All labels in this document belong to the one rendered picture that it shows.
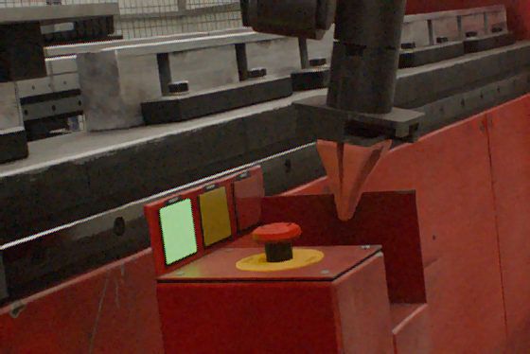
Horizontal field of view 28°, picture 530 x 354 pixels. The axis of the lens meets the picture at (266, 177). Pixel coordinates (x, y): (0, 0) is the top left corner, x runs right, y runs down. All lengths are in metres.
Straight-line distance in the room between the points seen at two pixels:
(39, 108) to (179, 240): 0.67
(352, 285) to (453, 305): 1.10
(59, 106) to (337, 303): 0.84
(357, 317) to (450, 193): 1.10
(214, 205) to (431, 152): 0.93
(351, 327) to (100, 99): 0.55
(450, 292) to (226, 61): 0.66
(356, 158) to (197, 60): 0.55
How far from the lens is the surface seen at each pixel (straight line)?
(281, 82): 1.48
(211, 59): 1.44
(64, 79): 1.58
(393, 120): 0.88
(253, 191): 1.00
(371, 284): 0.86
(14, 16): 0.74
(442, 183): 1.87
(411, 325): 0.94
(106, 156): 1.02
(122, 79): 1.26
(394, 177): 1.66
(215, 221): 0.94
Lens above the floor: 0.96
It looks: 7 degrees down
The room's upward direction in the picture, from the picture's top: 7 degrees counter-clockwise
